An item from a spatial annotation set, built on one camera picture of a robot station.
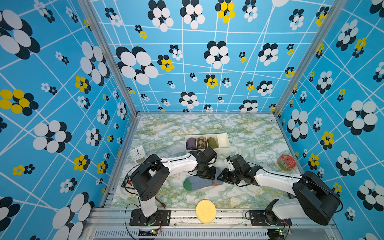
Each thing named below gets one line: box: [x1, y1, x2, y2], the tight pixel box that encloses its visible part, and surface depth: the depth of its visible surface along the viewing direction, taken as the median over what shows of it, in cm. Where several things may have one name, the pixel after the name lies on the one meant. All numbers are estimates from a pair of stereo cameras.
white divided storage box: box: [185, 133, 231, 154], surface depth 99 cm
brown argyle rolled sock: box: [197, 136, 208, 150], surface depth 98 cm
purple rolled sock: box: [186, 137, 197, 150], surface depth 98 cm
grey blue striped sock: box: [183, 170, 224, 191], surface depth 85 cm
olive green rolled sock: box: [207, 136, 219, 149], surface depth 98 cm
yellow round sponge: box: [196, 199, 217, 224], surface depth 75 cm
